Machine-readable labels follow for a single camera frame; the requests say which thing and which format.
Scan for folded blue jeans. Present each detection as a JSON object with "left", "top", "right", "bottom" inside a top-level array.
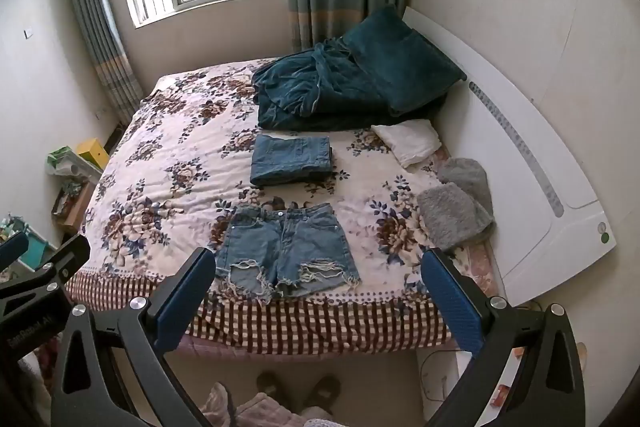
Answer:
[{"left": 250, "top": 135, "right": 334, "bottom": 188}]

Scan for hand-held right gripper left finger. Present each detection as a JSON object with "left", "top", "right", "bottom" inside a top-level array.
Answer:
[{"left": 50, "top": 248, "right": 217, "bottom": 427}]

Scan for white bed headboard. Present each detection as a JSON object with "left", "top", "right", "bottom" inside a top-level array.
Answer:
[{"left": 400, "top": 6, "right": 619, "bottom": 308}]

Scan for person's pink clothing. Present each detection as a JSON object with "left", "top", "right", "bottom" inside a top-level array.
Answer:
[{"left": 200, "top": 382, "right": 332, "bottom": 427}]

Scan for green and white bag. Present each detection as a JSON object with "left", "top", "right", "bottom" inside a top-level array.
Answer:
[{"left": 47, "top": 147, "right": 96, "bottom": 180}]

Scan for grey slipper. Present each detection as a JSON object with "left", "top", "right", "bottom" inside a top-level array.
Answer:
[{"left": 304, "top": 374, "right": 342, "bottom": 414}]

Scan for cardboard box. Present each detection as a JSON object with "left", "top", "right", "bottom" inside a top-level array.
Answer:
[{"left": 52, "top": 179, "right": 98, "bottom": 229}]

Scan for ripped denim shorts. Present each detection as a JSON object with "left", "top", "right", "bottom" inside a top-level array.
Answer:
[{"left": 214, "top": 203, "right": 362, "bottom": 303}]

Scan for dark teal plush pillow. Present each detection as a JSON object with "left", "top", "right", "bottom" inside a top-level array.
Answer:
[{"left": 342, "top": 4, "right": 467, "bottom": 115}]

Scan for dark teal plush blanket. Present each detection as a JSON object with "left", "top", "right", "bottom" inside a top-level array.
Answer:
[{"left": 251, "top": 38, "right": 401, "bottom": 131}]

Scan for floral bedspread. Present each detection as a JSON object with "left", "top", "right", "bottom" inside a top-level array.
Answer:
[{"left": 65, "top": 57, "right": 501, "bottom": 308}]

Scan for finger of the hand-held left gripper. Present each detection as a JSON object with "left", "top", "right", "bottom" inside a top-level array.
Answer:
[
  {"left": 0, "top": 234, "right": 91, "bottom": 309},
  {"left": 0, "top": 231, "right": 30, "bottom": 271}
]

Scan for white pillow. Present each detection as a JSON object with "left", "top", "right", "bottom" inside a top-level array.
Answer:
[{"left": 371, "top": 119, "right": 443, "bottom": 168}]

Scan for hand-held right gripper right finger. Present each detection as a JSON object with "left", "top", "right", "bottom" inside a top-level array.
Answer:
[{"left": 420, "top": 248, "right": 586, "bottom": 427}]

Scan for yellow box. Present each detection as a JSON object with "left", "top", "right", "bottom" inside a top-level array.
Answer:
[{"left": 75, "top": 138, "right": 110, "bottom": 172}]

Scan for white bedside cabinet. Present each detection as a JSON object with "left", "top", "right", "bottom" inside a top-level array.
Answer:
[{"left": 416, "top": 342, "right": 482, "bottom": 424}]

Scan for teal box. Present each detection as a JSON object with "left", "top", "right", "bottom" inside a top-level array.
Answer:
[{"left": 19, "top": 232, "right": 57, "bottom": 269}]

